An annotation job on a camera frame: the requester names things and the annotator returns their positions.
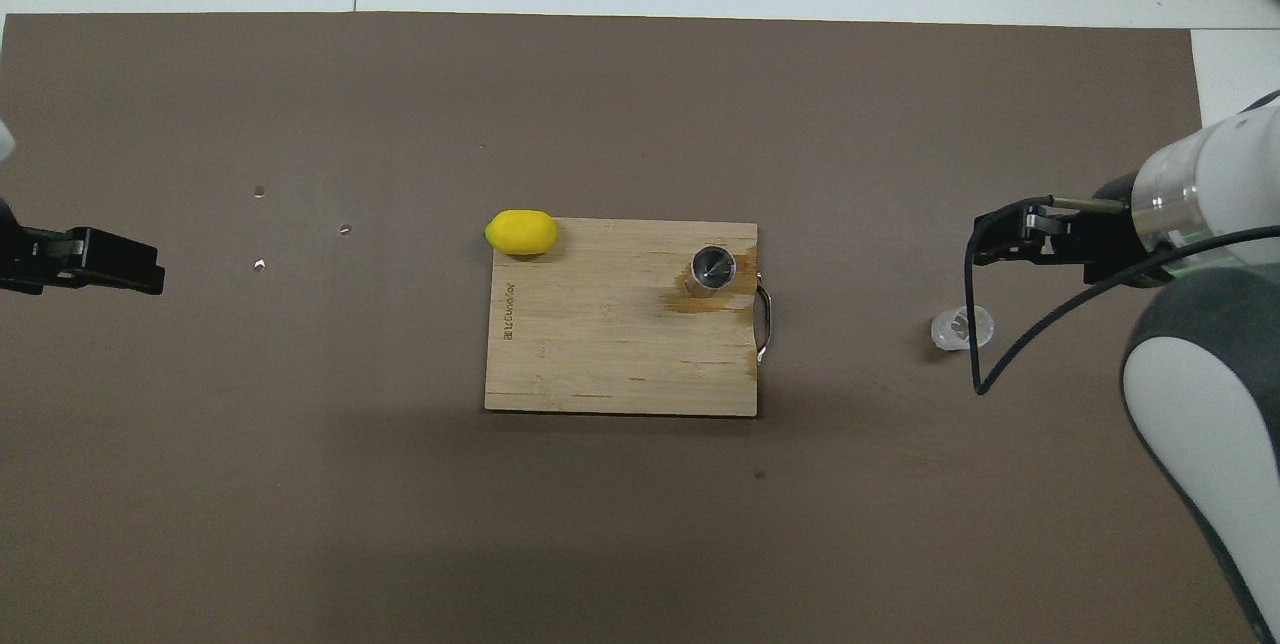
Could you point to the yellow lemon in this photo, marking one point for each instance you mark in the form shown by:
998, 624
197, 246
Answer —
520, 232

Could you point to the steel double jigger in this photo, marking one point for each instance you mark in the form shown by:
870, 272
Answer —
713, 269

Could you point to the wooden cutting board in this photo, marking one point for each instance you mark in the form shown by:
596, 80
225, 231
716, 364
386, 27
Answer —
600, 344

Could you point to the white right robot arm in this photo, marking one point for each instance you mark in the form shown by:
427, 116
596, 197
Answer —
1200, 404

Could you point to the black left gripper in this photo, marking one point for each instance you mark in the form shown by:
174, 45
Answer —
15, 259

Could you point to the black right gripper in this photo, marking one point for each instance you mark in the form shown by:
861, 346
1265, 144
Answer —
1115, 244

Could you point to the brown table mat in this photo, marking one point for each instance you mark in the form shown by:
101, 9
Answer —
600, 104

